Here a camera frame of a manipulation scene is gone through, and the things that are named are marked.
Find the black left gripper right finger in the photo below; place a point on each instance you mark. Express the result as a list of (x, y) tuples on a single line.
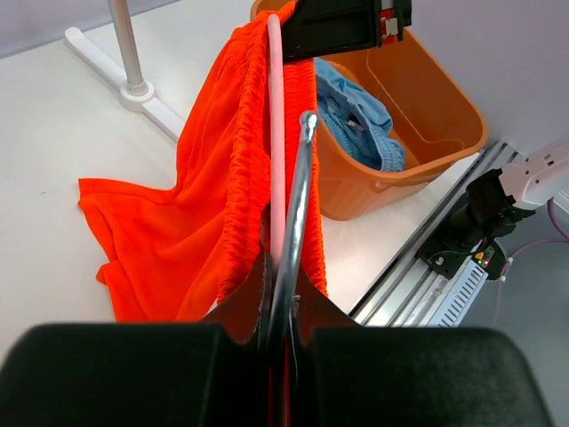
[(344, 374)]

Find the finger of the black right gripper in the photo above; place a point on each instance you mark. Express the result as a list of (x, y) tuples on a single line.
[(323, 27)]

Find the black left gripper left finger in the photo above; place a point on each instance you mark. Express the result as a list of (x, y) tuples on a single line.
[(208, 373)]

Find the pink clothes hanger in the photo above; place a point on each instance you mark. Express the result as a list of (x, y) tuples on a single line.
[(287, 218)]

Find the light blue shorts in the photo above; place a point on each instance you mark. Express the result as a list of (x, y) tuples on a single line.
[(359, 122)]

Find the orange shorts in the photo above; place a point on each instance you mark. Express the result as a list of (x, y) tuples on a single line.
[(174, 253)]

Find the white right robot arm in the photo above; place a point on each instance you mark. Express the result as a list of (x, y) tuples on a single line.
[(394, 121)]

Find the orange plastic basket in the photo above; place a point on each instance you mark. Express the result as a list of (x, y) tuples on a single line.
[(436, 123)]

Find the white metal clothes rack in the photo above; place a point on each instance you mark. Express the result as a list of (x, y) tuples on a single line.
[(135, 92)]

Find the aluminium mounting rail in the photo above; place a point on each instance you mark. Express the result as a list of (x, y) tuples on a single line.
[(499, 189)]

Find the white slotted cable duct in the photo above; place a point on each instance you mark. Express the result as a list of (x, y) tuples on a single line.
[(458, 301)]

